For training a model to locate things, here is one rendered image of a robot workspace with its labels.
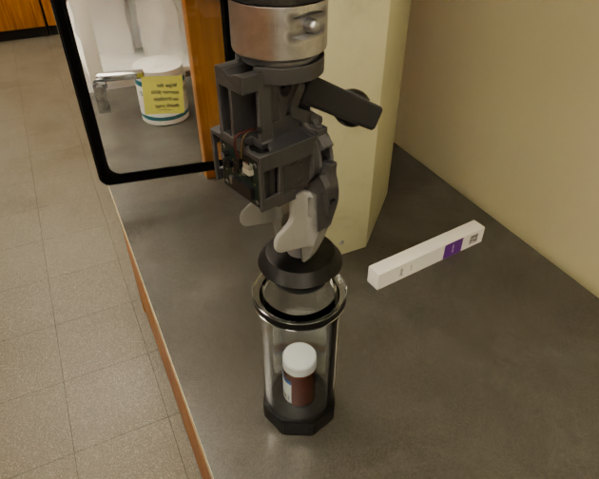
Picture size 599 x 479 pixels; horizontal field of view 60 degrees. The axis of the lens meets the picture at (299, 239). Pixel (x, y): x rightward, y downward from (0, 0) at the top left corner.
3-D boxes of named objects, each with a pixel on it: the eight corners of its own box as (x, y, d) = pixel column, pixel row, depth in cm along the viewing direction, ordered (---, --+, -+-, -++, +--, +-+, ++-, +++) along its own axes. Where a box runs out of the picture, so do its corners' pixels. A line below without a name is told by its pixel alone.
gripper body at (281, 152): (214, 183, 49) (199, 54, 41) (285, 154, 53) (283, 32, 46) (264, 220, 44) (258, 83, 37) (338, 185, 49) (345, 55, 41)
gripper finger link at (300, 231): (267, 278, 52) (256, 198, 47) (312, 254, 55) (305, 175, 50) (287, 293, 50) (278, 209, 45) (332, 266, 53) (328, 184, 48)
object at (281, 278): (358, 277, 58) (363, 230, 54) (295, 317, 53) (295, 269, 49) (303, 239, 63) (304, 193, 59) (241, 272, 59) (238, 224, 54)
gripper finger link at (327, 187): (294, 220, 52) (286, 139, 47) (308, 214, 53) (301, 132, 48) (326, 239, 49) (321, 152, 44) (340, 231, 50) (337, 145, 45)
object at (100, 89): (111, 113, 98) (105, 84, 95) (99, 115, 98) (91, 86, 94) (111, 109, 100) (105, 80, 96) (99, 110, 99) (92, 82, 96)
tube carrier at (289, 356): (354, 402, 72) (366, 290, 59) (296, 450, 67) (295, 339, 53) (301, 355, 79) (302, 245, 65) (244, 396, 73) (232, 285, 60)
